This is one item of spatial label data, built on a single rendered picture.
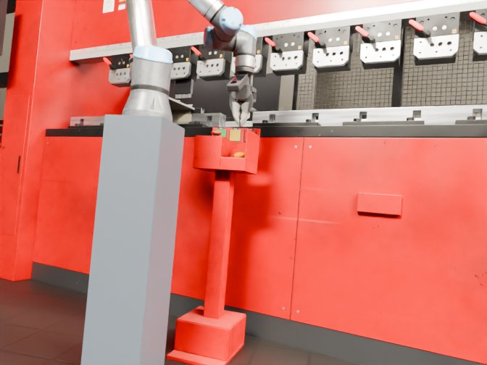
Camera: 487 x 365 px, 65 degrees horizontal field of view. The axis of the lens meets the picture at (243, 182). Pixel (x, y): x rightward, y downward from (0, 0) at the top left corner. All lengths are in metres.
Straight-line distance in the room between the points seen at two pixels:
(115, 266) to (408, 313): 0.99
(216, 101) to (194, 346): 1.61
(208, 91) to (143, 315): 1.77
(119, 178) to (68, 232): 1.21
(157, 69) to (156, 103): 0.10
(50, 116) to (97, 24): 0.61
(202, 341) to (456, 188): 1.01
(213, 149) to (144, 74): 0.37
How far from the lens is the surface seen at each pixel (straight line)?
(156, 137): 1.11
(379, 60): 1.70
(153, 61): 1.21
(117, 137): 1.16
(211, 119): 1.97
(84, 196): 2.24
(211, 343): 1.42
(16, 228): 2.50
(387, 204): 1.46
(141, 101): 1.17
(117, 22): 2.49
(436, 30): 1.73
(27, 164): 2.47
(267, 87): 2.43
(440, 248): 1.48
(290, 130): 1.60
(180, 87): 2.10
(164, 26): 2.25
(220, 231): 1.42
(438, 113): 1.64
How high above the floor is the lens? 0.57
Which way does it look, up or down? 2 degrees up
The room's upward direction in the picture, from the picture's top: 5 degrees clockwise
